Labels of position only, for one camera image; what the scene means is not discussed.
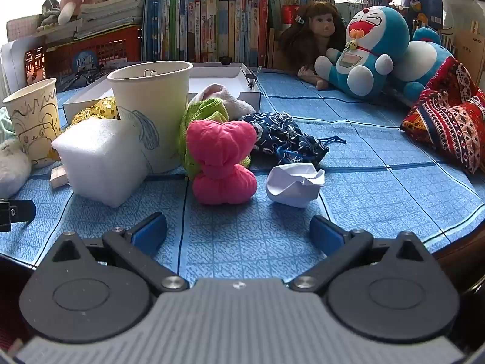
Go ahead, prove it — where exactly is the grid-lined board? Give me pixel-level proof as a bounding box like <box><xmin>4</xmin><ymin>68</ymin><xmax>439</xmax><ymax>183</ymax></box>
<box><xmin>7</xmin><ymin>15</ymin><xmax>82</xmax><ymax>46</ymax></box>

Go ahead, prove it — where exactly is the red can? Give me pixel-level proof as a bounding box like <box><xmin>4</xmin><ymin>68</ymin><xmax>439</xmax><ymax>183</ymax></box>
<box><xmin>282</xmin><ymin>4</ymin><xmax>304</xmax><ymax>27</ymax></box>

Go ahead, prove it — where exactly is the red plastic crate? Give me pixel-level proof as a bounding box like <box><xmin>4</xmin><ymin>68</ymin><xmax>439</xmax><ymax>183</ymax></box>
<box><xmin>45</xmin><ymin>25</ymin><xmax>144</xmax><ymax>92</ymax></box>

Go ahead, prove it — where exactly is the large white paper cup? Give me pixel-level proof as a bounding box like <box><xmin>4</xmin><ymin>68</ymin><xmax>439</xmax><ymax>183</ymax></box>
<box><xmin>107</xmin><ymin>61</ymin><xmax>194</xmax><ymax>174</ymax></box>

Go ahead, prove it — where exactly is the white fluffy toy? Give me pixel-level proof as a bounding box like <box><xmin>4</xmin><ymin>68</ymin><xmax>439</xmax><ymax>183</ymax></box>
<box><xmin>0</xmin><ymin>138</ymin><xmax>33</xmax><ymax>200</ymax></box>

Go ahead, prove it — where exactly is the brown-haired doll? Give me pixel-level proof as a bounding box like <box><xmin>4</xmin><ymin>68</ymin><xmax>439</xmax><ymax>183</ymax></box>
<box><xmin>278</xmin><ymin>1</ymin><xmax>347</xmax><ymax>91</ymax></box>

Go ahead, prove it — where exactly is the grey plush toy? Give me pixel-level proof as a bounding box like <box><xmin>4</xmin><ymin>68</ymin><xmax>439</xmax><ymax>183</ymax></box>
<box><xmin>36</xmin><ymin>0</ymin><xmax>63</xmax><ymax>33</ymax></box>

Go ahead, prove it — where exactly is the blue cat plush toy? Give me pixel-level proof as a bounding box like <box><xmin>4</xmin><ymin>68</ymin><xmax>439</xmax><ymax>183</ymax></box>
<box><xmin>314</xmin><ymin>5</ymin><xmax>412</xmax><ymax>99</ymax></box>

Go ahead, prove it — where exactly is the blue and white plush toy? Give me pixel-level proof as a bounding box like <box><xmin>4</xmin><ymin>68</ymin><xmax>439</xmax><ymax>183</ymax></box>
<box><xmin>386</xmin><ymin>26</ymin><xmax>455</xmax><ymax>101</ymax></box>

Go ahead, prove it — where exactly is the stack of flat books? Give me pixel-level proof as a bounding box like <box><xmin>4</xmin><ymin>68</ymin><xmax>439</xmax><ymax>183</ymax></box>
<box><xmin>78</xmin><ymin>0</ymin><xmax>146</xmax><ymax>40</ymax></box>

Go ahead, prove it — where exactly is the pale pink towel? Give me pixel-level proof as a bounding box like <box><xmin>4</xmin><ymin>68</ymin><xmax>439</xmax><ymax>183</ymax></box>
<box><xmin>187</xmin><ymin>83</ymin><xmax>258</xmax><ymax>119</ymax></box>

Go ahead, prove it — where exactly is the navy floral drawstring pouch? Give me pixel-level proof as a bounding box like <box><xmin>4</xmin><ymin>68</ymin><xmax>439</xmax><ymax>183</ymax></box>
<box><xmin>239</xmin><ymin>112</ymin><xmax>347</xmax><ymax>167</ymax></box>

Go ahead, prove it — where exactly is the yellow sequined pouch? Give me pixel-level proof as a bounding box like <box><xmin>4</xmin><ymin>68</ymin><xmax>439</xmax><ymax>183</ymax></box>
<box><xmin>70</xmin><ymin>96</ymin><xmax>120</xmax><ymax>126</ymax></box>

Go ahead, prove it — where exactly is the black binder clip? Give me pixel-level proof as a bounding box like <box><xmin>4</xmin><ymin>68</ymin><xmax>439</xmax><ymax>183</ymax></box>
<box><xmin>240</xmin><ymin>65</ymin><xmax>263</xmax><ymax>91</ymax></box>

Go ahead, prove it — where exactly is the row of upright books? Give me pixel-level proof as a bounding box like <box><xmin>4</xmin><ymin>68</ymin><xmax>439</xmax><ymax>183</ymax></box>
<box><xmin>142</xmin><ymin>0</ymin><xmax>336</xmax><ymax>68</ymax></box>

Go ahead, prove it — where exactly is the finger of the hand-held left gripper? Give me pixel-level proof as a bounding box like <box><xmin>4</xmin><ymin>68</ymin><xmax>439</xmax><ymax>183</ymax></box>
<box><xmin>0</xmin><ymin>199</ymin><xmax>36</xmax><ymax>233</ymax></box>

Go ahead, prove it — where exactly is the small doodled paper cup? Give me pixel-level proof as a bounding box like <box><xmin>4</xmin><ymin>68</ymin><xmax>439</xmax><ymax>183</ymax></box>
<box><xmin>2</xmin><ymin>78</ymin><xmax>61</xmax><ymax>169</ymax></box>

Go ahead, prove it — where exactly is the miniature metal bicycle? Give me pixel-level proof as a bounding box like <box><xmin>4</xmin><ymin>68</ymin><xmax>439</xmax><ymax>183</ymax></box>
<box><xmin>59</xmin><ymin>64</ymin><xmax>118</xmax><ymax>92</ymax></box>

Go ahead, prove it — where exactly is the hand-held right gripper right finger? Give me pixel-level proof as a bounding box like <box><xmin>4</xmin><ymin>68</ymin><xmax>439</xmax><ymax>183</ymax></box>
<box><xmin>289</xmin><ymin>214</ymin><xmax>436</xmax><ymax>293</ymax></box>

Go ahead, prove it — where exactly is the pink cloth bundle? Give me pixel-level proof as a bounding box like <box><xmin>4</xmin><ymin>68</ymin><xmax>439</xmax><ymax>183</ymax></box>
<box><xmin>186</xmin><ymin>119</ymin><xmax>258</xmax><ymax>206</ymax></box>

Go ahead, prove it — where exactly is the red patterned cloth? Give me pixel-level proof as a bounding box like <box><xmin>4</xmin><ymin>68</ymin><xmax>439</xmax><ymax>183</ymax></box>
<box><xmin>400</xmin><ymin>56</ymin><xmax>485</xmax><ymax>175</ymax></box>

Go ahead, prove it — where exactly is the white paper sheet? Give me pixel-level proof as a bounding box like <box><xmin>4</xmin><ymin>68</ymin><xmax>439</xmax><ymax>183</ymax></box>
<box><xmin>0</xmin><ymin>38</ymin><xmax>31</xmax><ymax>88</ymax></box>

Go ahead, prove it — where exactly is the small white block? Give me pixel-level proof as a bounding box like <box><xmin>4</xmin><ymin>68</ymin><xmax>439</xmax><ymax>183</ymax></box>
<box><xmin>50</xmin><ymin>166</ymin><xmax>69</xmax><ymax>189</ymax></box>

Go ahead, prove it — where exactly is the white shallow cardboard box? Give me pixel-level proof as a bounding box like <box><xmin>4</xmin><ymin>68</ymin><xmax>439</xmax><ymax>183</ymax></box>
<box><xmin>62</xmin><ymin>62</ymin><xmax>262</xmax><ymax>124</ymax></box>

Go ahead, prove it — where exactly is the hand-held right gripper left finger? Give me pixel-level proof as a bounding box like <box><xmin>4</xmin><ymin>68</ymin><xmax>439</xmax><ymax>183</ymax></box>
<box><xmin>38</xmin><ymin>212</ymin><xmax>190</xmax><ymax>293</ymax></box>

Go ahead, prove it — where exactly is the green mesh cloth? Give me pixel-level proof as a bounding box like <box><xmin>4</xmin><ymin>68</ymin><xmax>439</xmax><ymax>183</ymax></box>
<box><xmin>178</xmin><ymin>98</ymin><xmax>253</xmax><ymax>180</ymax></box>

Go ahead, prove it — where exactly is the white foam block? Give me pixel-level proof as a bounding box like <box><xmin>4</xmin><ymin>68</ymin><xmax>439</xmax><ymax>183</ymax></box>
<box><xmin>51</xmin><ymin>118</ymin><xmax>152</xmax><ymax>208</ymax></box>

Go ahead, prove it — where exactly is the brown cardboard box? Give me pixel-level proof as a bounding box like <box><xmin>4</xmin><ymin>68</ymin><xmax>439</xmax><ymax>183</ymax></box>
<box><xmin>453</xmin><ymin>26</ymin><xmax>485</xmax><ymax>65</ymax></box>

